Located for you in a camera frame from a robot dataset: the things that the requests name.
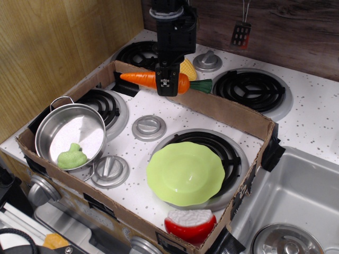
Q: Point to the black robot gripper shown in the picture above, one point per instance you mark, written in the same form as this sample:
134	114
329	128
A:
176	37

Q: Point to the orange toy carrot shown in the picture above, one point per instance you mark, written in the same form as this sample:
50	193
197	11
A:
148	80

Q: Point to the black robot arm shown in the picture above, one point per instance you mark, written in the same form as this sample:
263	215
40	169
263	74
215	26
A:
176	27

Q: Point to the light green plastic plate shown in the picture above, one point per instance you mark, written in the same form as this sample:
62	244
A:
185	174

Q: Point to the yellow toy corn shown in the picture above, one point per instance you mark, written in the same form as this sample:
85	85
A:
187	68

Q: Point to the back left black burner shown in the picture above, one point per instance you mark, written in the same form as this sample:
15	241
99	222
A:
140	54

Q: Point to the black burner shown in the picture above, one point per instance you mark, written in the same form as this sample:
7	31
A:
257	89
140	54
233	159
111	107

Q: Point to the back silver stove knob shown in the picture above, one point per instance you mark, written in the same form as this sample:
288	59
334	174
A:
207	62

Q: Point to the silver stove knob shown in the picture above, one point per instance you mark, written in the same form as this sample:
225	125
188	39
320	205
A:
207	62
110	172
149	128

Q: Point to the brown cardboard fence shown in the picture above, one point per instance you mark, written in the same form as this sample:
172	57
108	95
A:
134	205

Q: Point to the middle silver stove knob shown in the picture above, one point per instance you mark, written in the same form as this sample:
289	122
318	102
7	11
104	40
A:
149	128

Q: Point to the front left black burner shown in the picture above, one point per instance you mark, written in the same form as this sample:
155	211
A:
111	107

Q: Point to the hanging metal spatula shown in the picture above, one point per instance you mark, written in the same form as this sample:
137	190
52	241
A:
241	31

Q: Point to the back right black burner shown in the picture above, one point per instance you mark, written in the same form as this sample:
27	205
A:
257	89

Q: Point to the silver metal pot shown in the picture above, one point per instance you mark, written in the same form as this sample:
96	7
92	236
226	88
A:
71	127

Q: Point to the front silver stove knob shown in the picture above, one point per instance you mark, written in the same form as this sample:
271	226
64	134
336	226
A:
110	172

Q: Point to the front right black burner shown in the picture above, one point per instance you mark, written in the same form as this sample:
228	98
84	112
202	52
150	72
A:
233	159

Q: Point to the green toy vegetable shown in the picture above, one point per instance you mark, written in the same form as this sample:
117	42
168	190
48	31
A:
73	158

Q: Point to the red bowl of rice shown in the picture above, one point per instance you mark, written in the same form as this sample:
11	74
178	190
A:
192	226

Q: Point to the left oven front knob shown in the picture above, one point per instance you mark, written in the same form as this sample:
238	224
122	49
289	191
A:
42	191

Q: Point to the oven knob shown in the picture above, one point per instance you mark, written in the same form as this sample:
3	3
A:
142	246
42	191

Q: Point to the lower oven front knob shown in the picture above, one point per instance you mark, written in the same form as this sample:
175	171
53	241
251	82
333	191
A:
142	246

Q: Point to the silver metal sink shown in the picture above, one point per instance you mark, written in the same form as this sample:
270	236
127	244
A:
302	190

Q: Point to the silver pot lid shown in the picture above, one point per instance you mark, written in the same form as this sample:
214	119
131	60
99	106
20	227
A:
284	238

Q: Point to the yellow toy piece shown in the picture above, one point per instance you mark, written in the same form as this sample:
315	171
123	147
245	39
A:
55	241

